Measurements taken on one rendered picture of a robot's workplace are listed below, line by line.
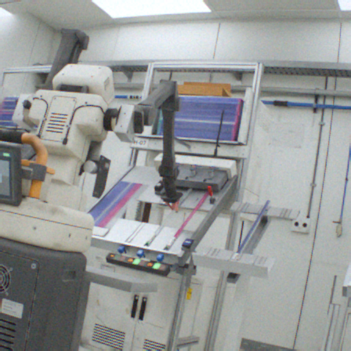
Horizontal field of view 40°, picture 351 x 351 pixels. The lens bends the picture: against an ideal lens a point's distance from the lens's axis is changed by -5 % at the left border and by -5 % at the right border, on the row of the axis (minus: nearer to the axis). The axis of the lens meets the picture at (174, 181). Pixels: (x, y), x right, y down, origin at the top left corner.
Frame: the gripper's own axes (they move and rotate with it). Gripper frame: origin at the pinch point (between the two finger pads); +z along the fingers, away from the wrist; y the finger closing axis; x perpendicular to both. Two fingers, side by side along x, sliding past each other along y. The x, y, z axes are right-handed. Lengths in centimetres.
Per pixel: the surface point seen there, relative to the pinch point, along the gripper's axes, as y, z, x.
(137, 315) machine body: 14, 48, 38
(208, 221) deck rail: -20.9, 1.0, 4.3
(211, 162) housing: -6.3, -6.5, -36.8
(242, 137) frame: -22, -18, -47
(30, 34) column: 295, -32, -223
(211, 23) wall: 90, -18, -262
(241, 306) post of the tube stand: -50, 20, 38
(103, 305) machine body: 37, 48, 38
